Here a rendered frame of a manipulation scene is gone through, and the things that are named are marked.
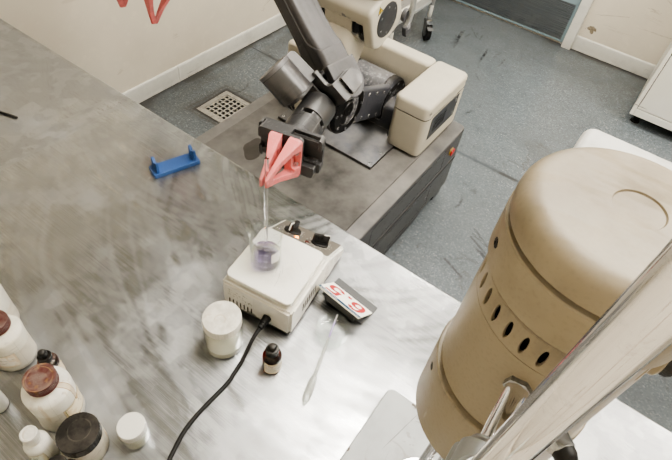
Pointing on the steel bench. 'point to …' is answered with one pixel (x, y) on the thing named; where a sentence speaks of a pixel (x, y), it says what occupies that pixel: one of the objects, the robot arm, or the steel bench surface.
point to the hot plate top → (290, 284)
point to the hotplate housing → (268, 310)
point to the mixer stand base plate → (389, 432)
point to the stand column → (593, 366)
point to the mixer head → (548, 282)
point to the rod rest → (174, 164)
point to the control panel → (310, 239)
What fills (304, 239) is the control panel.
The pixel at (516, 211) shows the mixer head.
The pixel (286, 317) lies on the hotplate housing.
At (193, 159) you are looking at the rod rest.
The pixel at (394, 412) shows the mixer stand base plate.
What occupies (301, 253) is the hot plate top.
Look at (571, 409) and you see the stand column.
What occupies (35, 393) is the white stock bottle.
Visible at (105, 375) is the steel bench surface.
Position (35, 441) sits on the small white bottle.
